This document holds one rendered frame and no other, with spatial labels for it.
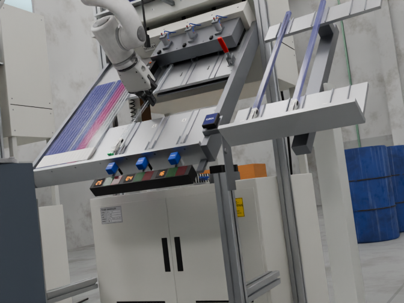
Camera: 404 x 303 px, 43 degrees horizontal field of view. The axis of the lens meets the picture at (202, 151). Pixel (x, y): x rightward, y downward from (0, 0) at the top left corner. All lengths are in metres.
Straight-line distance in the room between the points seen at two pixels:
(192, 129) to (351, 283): 0.61
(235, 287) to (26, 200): 0.61
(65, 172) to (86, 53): 7.13
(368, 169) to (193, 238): 2.97
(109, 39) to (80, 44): 7.10
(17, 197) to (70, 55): 7.44
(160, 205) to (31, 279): 0.82
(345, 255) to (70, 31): 7.63
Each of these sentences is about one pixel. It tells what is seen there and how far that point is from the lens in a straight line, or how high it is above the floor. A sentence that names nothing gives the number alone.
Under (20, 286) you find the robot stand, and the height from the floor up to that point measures 0.45.
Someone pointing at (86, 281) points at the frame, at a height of 0.32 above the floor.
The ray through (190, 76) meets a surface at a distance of 1.82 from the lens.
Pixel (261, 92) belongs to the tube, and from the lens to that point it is 1.34.
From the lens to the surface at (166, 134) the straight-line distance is 1.57.
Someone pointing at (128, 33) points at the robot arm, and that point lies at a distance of 1.60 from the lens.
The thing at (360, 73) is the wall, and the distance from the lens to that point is 11.63.
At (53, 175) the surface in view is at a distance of 1.75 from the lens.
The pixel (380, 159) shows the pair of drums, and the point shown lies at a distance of 4.67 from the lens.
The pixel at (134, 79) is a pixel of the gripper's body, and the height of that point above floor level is 0.99.
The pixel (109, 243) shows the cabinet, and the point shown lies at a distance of 2.01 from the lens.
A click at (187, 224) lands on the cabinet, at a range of 1.81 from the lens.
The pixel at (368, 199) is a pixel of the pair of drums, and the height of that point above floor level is 0.36.
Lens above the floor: 0.60
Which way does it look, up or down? 4 degrees up
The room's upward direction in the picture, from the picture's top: 7 degrees counter-clockwise
